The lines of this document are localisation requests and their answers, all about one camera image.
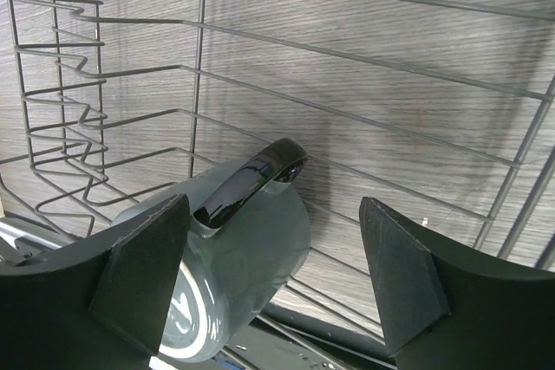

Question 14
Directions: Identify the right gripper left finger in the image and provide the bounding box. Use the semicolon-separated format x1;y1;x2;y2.
1;195;190;369

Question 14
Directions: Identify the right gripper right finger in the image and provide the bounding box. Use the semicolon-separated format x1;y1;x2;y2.
359;198;554;369

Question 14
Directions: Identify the grey ceramic mug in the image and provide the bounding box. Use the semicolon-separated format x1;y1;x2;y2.
113;138;311;363

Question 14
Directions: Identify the black wire dish rack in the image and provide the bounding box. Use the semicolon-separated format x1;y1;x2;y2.
1;0;554;369

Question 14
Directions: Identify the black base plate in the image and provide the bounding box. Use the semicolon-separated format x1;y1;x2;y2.
0;209;395;370

